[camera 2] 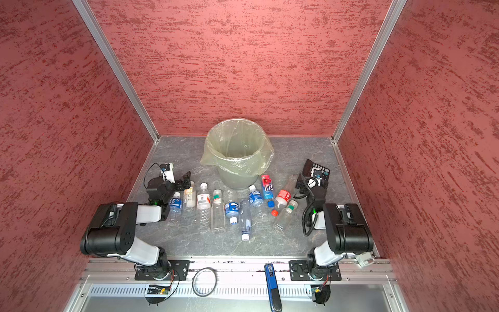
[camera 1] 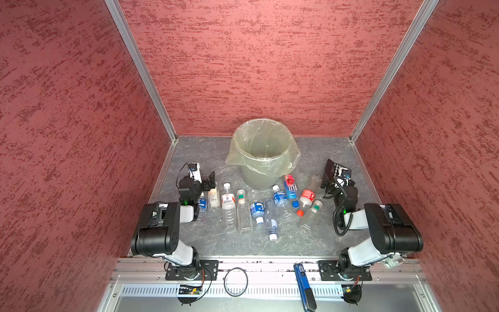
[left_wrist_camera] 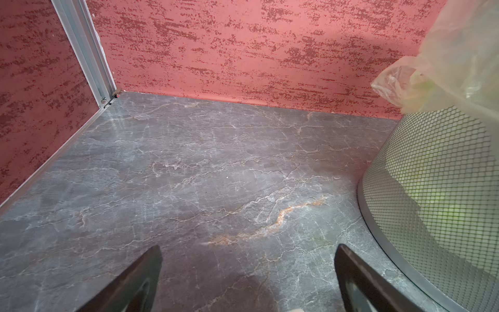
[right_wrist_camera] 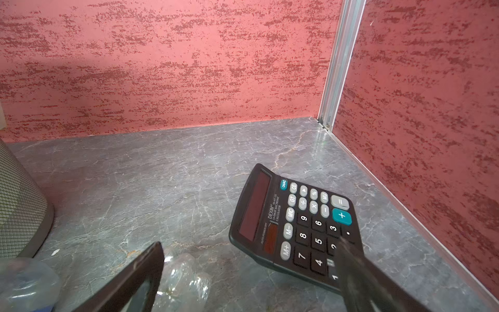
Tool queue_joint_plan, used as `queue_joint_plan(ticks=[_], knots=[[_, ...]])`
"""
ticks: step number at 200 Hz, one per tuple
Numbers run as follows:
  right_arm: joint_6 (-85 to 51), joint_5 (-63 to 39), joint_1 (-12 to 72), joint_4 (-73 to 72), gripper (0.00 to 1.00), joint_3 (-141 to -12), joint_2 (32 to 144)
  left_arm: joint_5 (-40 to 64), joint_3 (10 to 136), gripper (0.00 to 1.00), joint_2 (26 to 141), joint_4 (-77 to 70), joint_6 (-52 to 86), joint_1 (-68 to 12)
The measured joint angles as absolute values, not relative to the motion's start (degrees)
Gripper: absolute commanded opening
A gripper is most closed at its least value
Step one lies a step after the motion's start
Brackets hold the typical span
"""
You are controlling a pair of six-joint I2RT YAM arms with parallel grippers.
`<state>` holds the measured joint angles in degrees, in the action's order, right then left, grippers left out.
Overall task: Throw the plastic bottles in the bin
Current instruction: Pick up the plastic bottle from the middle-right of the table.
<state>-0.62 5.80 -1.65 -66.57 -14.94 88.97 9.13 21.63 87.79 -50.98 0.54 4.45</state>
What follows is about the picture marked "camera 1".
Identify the blue label bottle white cap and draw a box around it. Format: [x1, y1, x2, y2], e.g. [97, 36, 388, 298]
[197, 193, 207, 222]

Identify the orange white label bottle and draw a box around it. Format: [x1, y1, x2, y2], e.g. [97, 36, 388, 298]
[207, 185, 221, 210]

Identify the red white label water bottle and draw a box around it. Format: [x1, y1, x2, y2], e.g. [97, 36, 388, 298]
[221, 183, 237, 232]

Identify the red label red cap bottle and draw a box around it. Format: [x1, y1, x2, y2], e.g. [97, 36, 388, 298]
[296, 175, 322, 217]

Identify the clear bottle green ring cap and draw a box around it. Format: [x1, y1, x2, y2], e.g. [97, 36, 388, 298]
[300, 200, 324, 232]

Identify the small blue label bottle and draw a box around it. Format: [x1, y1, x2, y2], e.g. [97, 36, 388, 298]
[249, 191, 265, 226]

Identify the square clear bottle green ring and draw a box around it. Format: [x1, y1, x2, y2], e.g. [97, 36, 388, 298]
[236, 188, 253, 234]

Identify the blue pink label bottle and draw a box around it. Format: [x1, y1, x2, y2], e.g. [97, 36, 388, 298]
[285, 175, 300, 209]

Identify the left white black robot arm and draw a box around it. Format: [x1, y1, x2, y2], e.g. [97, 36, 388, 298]
[131, 172, 218, 281]

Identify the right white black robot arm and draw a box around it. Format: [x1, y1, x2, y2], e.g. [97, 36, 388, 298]
[333, 185, 424, 281]

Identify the grey bin with plastic liner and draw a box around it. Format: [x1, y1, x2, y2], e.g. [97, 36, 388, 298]
[226, 118, 301, 189]

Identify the black calculator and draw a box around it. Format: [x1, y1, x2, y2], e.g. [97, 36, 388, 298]
[320, 159, 343, 189]

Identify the right small circuit board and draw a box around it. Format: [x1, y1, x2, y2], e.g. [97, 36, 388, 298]
[343, 285, 361, 296]

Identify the small circuit board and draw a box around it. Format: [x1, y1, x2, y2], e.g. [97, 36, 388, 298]
[343, 285, 361, 296]
[178, 285, 203, 296]

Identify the left small circuit board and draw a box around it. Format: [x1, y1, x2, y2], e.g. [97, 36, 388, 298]
[178, 285, 203, 296]

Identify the blue black handheld tool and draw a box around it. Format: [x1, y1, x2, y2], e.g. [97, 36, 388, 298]
[294, 263, 317, 312]

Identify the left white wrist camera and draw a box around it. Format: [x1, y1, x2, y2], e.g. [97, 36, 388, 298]
[188, 162, 202, 183]

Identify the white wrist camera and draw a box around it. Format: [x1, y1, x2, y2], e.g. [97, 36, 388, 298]
[338, 167, 352, 180]
[188, 162, 202, 183]

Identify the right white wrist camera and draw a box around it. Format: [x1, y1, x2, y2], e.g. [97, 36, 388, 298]
[338, 167, 352, 180]

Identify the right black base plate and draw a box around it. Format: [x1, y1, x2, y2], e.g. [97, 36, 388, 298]
[317, 260, 372, 282]

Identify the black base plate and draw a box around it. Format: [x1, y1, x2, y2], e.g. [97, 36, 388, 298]
[165, 259, 219, 282]
[317, 260, 372, 282]

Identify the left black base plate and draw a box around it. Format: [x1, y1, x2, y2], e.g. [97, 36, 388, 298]
[165, 259, 219, 282]

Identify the black cable loop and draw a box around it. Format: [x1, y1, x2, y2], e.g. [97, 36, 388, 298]
[223, 266, 249, 298]

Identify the aluminium front rail frame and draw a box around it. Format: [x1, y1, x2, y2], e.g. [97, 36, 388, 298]
[98, 256, 440, 311]

